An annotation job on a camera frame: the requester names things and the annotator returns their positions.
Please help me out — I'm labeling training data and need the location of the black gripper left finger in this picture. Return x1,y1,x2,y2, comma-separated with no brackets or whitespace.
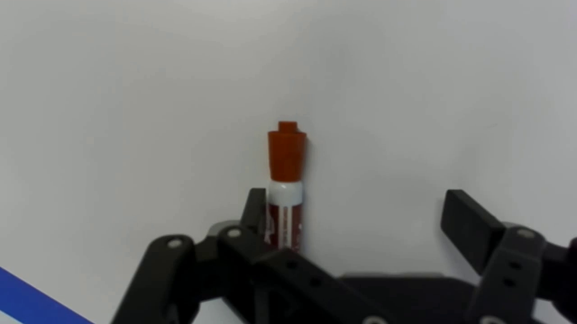
110,188,339,324

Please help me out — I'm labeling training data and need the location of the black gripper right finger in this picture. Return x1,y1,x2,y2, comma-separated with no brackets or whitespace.
440,188,577,324

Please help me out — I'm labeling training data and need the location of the red sharpie marker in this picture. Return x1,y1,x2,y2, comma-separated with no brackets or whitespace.
264,120,312,256

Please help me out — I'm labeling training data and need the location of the blue tape strip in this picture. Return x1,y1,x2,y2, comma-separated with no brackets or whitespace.
0,267,96,324

